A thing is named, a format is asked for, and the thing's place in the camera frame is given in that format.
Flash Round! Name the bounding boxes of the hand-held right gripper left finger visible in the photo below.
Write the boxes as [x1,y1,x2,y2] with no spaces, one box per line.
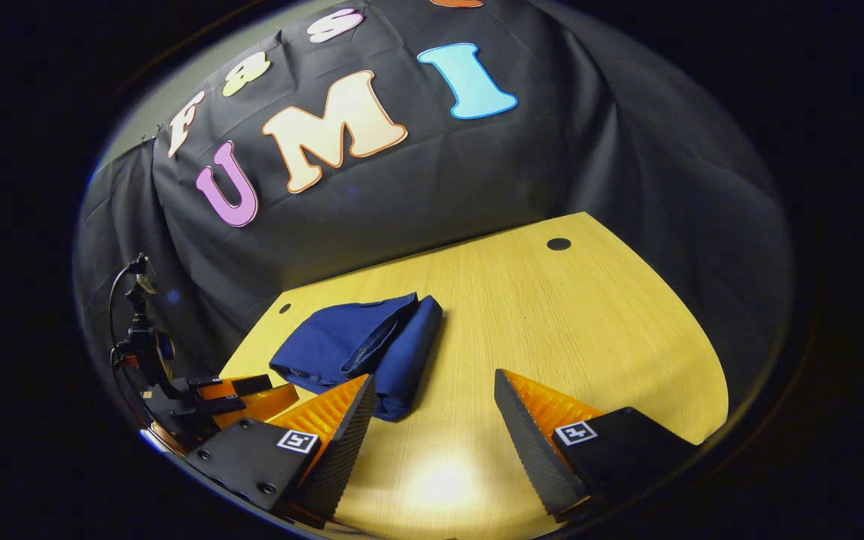
[184,373,377,520]

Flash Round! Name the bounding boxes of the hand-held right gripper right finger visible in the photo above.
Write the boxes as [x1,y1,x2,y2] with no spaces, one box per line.
[493,367,699,524]

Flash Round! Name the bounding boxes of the blue denim jeans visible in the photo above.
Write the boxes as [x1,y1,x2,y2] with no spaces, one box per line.
[268,292,444,422]

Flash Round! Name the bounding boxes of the black backdrop cloth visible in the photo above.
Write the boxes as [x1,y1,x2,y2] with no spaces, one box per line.
[72,0,793,398]

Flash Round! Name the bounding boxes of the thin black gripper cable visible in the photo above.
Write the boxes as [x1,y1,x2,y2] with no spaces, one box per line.
[106,259,149,421]

